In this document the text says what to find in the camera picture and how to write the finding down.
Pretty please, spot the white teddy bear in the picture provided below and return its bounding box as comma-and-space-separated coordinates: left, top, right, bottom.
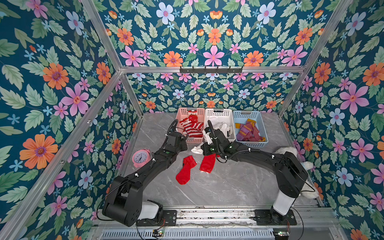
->
275, 147, 320, 199

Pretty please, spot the white plastic basket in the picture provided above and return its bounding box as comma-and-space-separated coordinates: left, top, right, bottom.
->
204, 109, 236, 142

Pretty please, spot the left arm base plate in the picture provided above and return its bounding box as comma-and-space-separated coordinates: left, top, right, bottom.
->
137, 210, 178, 227

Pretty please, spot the pink alarm clock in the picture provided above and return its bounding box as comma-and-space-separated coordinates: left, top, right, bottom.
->
132, 149, 151, 168

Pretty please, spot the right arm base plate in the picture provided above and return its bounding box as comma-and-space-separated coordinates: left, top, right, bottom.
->
254, 208, 297, 226

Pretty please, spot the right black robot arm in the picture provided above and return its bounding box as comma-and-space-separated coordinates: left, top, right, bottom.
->
202, 121, 308, 218

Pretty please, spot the red plain sock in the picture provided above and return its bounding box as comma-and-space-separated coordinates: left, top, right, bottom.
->
200, 154, 216, 174
176, 156, 197, 185

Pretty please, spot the black hook rail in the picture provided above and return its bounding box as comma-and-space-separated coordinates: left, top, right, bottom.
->
179, 66, 243, 75

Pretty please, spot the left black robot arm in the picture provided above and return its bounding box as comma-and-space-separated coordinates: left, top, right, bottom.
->
102, 132, 188, 227

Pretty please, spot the maroon sock yellow toe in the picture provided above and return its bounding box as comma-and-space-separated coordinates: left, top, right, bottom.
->
235, 119, 266, 142

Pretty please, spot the blue plastic basket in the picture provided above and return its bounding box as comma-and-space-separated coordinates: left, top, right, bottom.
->
233, 111, 268, 149

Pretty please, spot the white ribbed sock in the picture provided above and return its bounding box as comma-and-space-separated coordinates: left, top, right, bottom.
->
191, 143, 204, 155

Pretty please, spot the red white striped sock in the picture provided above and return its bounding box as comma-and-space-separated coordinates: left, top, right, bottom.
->
180, 115, 204, 138

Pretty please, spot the pink plastic basket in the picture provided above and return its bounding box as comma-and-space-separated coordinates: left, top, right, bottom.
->
176, 108, 205, 145

